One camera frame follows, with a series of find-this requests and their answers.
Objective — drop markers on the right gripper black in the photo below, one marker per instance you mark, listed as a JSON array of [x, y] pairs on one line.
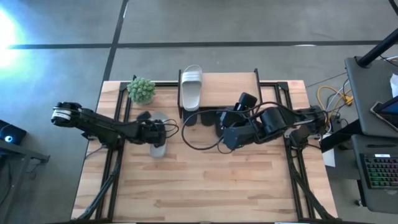
[[233, 118]]

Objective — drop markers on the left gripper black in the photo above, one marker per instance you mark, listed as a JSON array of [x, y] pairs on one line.
[[152, 133]]

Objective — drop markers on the beige grey slide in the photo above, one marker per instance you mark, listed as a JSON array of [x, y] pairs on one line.
[[158, 152]]

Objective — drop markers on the black slide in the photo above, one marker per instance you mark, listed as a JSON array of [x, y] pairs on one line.
[[207, 118], [190, 117]]

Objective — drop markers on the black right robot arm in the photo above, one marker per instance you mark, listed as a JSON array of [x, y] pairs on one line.
[[273, 121]]

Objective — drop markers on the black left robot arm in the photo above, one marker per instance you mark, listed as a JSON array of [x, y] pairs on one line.
[[93, 123]]

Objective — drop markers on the green potted plant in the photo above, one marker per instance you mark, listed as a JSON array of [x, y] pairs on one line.
[[141, 90]]

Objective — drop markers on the black power box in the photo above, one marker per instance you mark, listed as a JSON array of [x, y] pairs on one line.
[[335, 125]]

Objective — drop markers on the white paper sheet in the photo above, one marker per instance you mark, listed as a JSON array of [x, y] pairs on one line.
[[329, 158]]

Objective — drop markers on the dark metal side stand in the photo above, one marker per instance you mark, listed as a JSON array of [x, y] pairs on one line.
[[21, 152]]

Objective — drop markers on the grey side desk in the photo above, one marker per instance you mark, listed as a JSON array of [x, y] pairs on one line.
[[367, 102]]

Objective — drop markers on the black box with blue light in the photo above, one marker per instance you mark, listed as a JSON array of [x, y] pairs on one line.
[[11, 133]]

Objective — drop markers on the grey desk with keyboard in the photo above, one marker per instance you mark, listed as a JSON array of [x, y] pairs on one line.
[[360, 193]]

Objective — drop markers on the tablet with dark screen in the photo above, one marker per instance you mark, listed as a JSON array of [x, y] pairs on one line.
[[387, 112]]

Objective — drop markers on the backlit black keyboard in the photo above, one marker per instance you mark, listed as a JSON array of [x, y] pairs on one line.
[[381, 171]]

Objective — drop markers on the black pole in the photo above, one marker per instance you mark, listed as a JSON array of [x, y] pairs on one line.
[[377, 48]]

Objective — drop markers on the black-frame wooden-top shelf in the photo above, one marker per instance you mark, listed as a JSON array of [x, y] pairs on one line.
[[230, 90]]

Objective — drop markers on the black aluminium table frame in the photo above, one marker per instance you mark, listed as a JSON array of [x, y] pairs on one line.
[[122, 99]]

